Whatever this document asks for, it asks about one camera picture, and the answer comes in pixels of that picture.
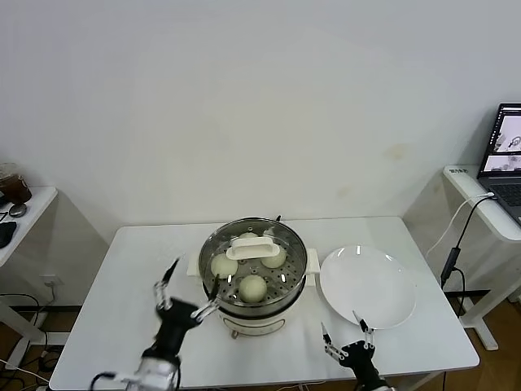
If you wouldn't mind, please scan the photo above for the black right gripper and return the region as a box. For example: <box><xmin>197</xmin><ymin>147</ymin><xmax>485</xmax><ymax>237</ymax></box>
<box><xmin>320</xmin><ymin>310</ymin><xmax>387</xmax><ymax>383</ymax></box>

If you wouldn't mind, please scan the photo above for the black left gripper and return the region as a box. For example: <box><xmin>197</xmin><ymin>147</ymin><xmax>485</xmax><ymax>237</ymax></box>
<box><xmin>153</xmin><ymin>256</ymin><xmax>223</xmax><ymax>356</ymax></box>

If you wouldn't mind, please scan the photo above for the glass lid with white handle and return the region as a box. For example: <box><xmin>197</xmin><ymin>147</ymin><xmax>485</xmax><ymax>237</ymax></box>
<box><xmin>199</xmin><ymin>218</ymin><xmax>308</xmax><ymax>305</ymax></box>

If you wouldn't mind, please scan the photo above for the perforated steel steamer basket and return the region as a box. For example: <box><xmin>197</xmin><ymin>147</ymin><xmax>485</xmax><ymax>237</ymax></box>
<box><xmin>199</xmin><ymin>218</ymin><xmax>309</xmax><ymax>317</ymax></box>

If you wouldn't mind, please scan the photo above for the white round plate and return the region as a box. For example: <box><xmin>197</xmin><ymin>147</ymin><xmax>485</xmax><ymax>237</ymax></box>
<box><xmin>319</xmin><ymin>244</ymin><xmax>418</xmax><ymax>330</ymax></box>

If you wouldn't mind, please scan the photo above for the white electric cooker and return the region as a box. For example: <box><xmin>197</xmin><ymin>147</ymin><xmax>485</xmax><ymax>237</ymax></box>
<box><xmin>186</xmin><ymin>217</ymin><xmax>321</xmax><ymax>340</ymax></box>

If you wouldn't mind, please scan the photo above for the white desk under laptop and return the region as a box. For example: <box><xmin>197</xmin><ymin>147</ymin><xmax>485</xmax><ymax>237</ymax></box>
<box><xmin>443</xmin><ymin>165</ymin><xmax>521</xmax><ymax>351</ymax></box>

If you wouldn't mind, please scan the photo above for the white desk under coffee cup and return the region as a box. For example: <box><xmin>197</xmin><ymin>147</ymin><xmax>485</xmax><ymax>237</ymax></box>
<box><xmin>0</xmin><ymin>186</ymin><xmax>60</xmax><ymax>367</ymax></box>

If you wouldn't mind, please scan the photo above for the black computer mouse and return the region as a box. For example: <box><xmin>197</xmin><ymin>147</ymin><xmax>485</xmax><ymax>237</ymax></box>
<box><xmin>0</xmin><ymin>221</ymin><xmax>20</xmax><ymax>249</ymax></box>

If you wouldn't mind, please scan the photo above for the grey open laptop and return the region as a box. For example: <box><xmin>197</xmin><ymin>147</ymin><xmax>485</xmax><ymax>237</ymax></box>
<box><xmin>476</xmin><ymin>102</ymin><xmax>521</xmax><ymax>227</ymax></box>

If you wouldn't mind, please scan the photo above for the black cable with adapter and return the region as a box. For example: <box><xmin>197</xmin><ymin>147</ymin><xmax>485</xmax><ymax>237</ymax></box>
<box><xmin>440</xmin><ymin>196</ymin><xmax>497</xmax><ymax>318</ymax></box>

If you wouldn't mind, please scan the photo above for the white laptop cable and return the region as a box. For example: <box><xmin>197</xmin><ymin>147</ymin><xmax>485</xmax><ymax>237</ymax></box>
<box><xmin>425</xmin><ymin>192</ymin><xmax>497</xmax><ymax>260</ymax></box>

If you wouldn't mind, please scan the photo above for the black floor cable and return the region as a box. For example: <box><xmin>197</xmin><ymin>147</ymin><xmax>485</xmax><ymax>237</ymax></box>
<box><xmin>0</xmin><ymin>292</ymin><xmax>44</xmax><ymax>327</ymax></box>

